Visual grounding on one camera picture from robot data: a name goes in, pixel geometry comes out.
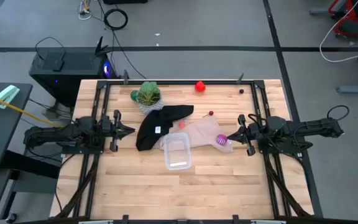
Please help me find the white cable bundle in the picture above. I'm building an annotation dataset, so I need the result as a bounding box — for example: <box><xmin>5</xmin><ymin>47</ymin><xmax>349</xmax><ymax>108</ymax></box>
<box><xmin>78</xmin><ymin>0</ymin><xmax>93</xmax><ymax>21</ymax></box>

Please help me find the grey metal bench foot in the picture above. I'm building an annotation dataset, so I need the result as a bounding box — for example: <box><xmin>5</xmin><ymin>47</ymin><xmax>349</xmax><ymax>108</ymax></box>
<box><xmin>309</xmin><ymin>7</ymin><xmax>333</xmax><ymax>16</ymax></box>
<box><xmin>336</xmin><ymin>84</ymin><xmax>358</xmax><ymax>95</ymax></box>

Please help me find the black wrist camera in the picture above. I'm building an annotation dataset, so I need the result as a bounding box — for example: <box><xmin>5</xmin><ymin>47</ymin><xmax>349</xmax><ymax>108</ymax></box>
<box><xmin>249</xmin><ymin>123</ymin><xmax>262</xmax><ymax>139</ymax></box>
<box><xmin>100</xmin><ymin>115</ymin><xmax>114</xmax><ymax>133</ymax></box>

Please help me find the beige cloth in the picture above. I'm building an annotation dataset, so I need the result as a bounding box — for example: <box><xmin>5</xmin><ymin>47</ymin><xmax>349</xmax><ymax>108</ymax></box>
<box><xmin>154</xmin><ymin>114</ymin><xmax>234</xmax><ymax>154</ymax></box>

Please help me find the mint green stapler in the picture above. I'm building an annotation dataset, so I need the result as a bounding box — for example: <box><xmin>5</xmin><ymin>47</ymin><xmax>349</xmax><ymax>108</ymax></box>
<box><xmin>0</xmin><ymin>85</ymin><xmax>21</xmax><ymax>110</ymax></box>

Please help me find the yellow cable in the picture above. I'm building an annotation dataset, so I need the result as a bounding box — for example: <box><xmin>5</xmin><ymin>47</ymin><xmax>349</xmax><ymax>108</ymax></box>
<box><xmin>0</xmin><ymin>91</ymin><xmax>65</xmax><ymax>128</ymax></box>

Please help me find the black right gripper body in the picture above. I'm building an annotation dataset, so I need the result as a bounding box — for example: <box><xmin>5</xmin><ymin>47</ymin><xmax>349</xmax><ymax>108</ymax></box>
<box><xmin>237</xmin><ymin>114</ymin><xmax>257</xmax><ymax>157</ymax></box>

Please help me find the black camera cable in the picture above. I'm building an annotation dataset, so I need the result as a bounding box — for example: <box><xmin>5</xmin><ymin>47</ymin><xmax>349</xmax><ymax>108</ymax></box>
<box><xmin>247</xmin><ymin>113</ymin><xmax>264</xmax><ymax>126</ymax></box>

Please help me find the black computer tower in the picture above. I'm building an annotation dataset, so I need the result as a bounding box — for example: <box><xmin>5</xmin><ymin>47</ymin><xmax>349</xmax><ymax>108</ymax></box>
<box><xmin>29</xmin><ymin>35</ymin><xmax>119</xmax><ymax>108</ymax></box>

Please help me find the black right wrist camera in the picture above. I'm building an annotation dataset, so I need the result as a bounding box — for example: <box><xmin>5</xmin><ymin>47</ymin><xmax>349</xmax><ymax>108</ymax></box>
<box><xmin>249</xmin><ymin>123</ymin><xmax>262</xmax><ymax>139</ymax></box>

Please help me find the coiled black cable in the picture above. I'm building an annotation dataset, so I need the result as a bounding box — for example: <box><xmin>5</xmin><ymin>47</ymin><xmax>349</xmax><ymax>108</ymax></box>
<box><xmin>98</xmin><ymin>0</ymin><xmax>147</xmax><ymax>80</ymax></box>

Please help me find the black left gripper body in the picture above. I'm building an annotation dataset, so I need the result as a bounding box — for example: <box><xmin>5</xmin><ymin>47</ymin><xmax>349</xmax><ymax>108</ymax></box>
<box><xmin>103</xmin><ymin>109</ymin><xmax>121</xmax><ymax>153</ymax></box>

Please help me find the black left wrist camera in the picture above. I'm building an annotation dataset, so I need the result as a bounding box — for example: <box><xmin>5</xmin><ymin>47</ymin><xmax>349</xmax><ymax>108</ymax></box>
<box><xmin>100</xmin><ymin>115</ymin><xmax>114</xmax><ymax>133</ymax></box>

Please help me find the red and black stool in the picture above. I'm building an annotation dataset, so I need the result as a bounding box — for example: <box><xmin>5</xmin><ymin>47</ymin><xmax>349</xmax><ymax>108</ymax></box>
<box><xmin>328</xmin><ymin>0</ymin><xmax>358</xmax><ymax>37</ymax></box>

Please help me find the green plant in patterned pot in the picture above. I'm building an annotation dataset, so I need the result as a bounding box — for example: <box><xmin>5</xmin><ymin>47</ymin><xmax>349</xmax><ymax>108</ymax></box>
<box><xmin>136</xmin><ymin>81</ymin><xmax>164</xmax><ymax>116</ymax></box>

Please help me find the black cloth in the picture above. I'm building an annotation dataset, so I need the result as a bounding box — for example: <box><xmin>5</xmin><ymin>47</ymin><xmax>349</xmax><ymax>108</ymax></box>
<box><xmin>135</xmin><ymin>105</ymin><xmax>195</xmax><ymax>152</ymax></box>

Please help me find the clear plastic tupperware container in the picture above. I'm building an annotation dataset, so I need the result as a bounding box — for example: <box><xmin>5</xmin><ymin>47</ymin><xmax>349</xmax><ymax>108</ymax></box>
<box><xmin>162</xmin><ymin>132</ymin><xmax>193</xmax><ymax>171</ymax></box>

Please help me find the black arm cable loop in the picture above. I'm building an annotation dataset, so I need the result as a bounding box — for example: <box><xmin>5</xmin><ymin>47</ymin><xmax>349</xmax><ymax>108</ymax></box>
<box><xmin>327</xmin><ymin>105</ymin><xmax>350</xmax><ymax>122</ymax></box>

